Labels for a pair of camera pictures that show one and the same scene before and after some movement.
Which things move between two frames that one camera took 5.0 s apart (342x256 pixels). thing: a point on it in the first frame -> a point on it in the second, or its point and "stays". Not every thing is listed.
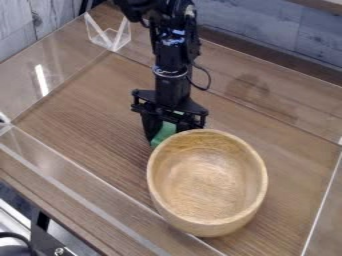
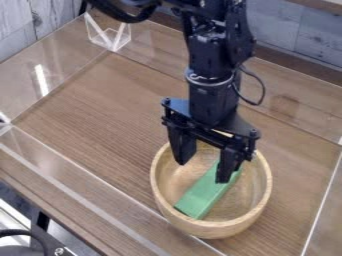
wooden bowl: x=207 y=181 stays
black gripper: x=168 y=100 -> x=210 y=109
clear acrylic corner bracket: x=110 y=38 stays
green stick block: x=166 y=131 -> x=207 y=192
